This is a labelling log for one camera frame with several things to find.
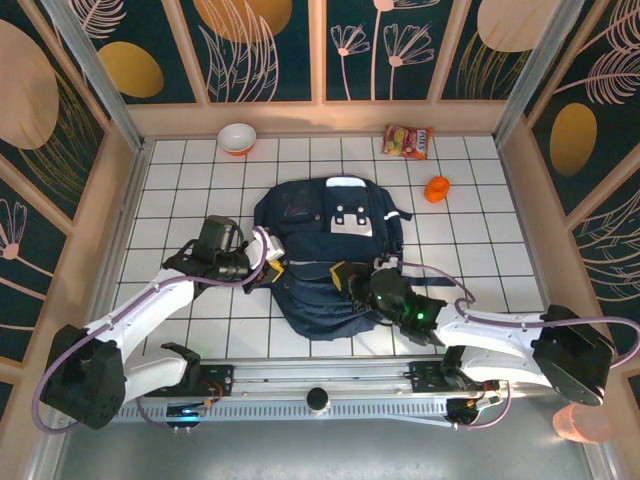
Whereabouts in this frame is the white bowl with orange rim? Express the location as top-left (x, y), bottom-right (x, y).
top-left (217, 122), bottom-right (259, 158)

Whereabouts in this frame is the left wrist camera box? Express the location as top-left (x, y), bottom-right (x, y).
top-left (252, 225), bottom-right (286, 261)

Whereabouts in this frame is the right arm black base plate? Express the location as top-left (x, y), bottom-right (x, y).
top-left (408, 360), bottom-right (501, 396)

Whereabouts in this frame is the navy blue student backpack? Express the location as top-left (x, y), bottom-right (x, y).
top-left (252, 174), bottom-right (458, 343)

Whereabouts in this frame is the aluminium frame post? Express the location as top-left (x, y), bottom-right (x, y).
top-left (493, 0), bottom-right (586, 146)
top-left (39, 0), bottom-right (147, 151)

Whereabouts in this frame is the small orange round object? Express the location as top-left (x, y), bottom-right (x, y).
top-left (423, 175), bottom-right (452, 203)

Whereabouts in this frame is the pink translucent cup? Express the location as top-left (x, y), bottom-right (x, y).
top-left (551, 403), bottom-right (615, 445)

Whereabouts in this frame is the black round knob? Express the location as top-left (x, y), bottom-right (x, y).
top-left (305, 385), bottom-right (332, 417)

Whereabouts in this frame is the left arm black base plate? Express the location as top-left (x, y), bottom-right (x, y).
top-left (143, 363), bottom-right (236, 399)

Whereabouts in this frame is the slotted metal cable tray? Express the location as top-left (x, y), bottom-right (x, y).
top-left (69, 399), bottom-right (451, 424)

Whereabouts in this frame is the red fruit candy bag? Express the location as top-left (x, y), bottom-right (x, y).
top-left (382, 123), bottom-right (434, 161)

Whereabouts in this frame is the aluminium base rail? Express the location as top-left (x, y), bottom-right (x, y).
top-left (49, 353), bottom-right (596, 400)

